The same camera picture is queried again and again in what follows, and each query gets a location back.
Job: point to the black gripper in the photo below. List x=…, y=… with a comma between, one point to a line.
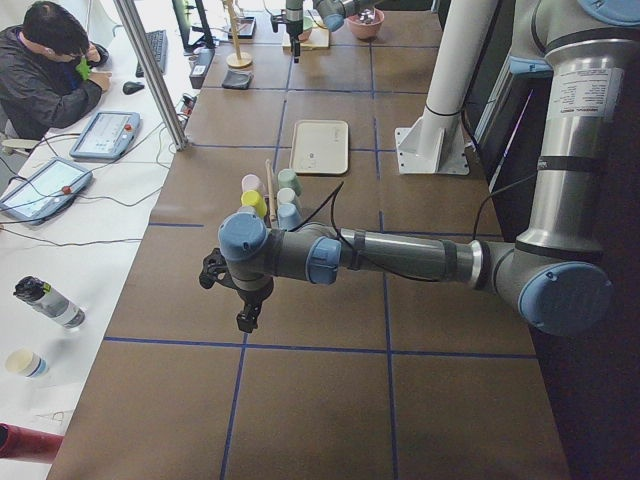
x=295, y=27
x=253, y=296

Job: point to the beige rabbit tray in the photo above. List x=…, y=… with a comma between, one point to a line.
x=320, y=147

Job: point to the green cup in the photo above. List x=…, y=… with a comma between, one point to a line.
x=288, y=178

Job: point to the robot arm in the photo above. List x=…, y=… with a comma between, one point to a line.
x=550, y=273
x=333, y=13

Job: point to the blue cup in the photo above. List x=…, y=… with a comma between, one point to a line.
x=289, y=217

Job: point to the yellow cup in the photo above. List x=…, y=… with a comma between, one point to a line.
x=254, y=199

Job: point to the cream white cup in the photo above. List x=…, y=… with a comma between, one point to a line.
x=287, y=195

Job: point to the pink cup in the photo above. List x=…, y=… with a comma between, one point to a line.
x=252, y=182

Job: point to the paper cup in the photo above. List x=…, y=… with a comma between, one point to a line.
x=26, y=363

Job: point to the wooden cutting board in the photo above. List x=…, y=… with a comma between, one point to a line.
x=319, y=38

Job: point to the green bowl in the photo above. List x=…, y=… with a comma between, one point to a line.
x=308, y=25

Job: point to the wooden mug tree stand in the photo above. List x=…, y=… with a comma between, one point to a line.
x=238, y=59

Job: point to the grey folded cloth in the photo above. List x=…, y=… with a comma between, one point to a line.
x=237, y=80

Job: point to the pink bowl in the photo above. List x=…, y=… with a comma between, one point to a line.
x=366, y=24

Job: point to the black keyboard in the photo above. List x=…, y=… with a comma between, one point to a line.
x=158, y=43

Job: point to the black computer mouse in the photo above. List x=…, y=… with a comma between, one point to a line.
x=131, y=87

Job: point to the grey water bottle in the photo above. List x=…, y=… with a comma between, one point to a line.
x=45, y=299

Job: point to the teach pendant tablet far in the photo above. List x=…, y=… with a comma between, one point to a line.
x=107, y=136

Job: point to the teach pendant tablet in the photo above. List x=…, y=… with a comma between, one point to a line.
x=107, y=136
x=47, y=192

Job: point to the teach pendant tablet near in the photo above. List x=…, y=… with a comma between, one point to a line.
x=47, y=192

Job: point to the seated person in black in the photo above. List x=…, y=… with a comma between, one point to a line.
x=50, y=76

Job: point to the red cylinder object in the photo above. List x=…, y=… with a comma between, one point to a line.
x=23, y=444

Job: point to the white wire cup rack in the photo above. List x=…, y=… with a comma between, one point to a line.
x=288, y=216

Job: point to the wooden rack handle rod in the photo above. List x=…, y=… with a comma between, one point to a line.
x=272, y=204

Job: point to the white camera pole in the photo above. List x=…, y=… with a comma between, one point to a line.
x=435, y=144

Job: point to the aluminium frame post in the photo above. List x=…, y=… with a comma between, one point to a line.
x=135, y=31

